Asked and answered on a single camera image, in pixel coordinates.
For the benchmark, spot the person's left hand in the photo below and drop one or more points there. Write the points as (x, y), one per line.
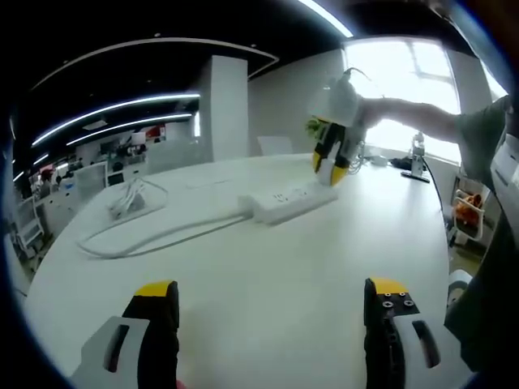
(181, 385)

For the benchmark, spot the small stand with black base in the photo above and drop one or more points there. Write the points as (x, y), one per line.
(415, 176)

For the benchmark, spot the green potted plant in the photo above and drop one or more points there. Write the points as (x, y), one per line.
(314, 129)

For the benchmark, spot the white power strip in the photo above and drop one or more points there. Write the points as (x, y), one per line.
(288, 202)

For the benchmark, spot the white desk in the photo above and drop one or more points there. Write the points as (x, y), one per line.
(263, 267)

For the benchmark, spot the wide ceiling light strip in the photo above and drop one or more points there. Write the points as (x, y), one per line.
(328, 16)

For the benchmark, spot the orange cloth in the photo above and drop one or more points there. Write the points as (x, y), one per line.
(468, 206)

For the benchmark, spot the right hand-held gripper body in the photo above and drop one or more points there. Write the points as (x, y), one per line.
(338, 103)

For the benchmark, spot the office chair armrest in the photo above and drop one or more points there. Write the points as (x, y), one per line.
(458, 287)

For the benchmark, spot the short ceiling light strip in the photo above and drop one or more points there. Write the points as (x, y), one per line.
(129, 126)

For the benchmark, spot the person's dark clothing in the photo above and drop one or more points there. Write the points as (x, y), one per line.
(486, 283)

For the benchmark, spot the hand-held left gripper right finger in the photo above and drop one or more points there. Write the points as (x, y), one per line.
(385, 348)

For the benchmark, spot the white mesh chair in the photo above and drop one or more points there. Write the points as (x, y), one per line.
(30, 223)

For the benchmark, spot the long ceiling light strip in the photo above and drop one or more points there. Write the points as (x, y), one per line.
(113, 107)

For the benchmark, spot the white office cabinets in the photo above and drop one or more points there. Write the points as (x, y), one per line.
(99, 176)

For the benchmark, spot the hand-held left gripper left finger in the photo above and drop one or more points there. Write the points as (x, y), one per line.
(156, 344)

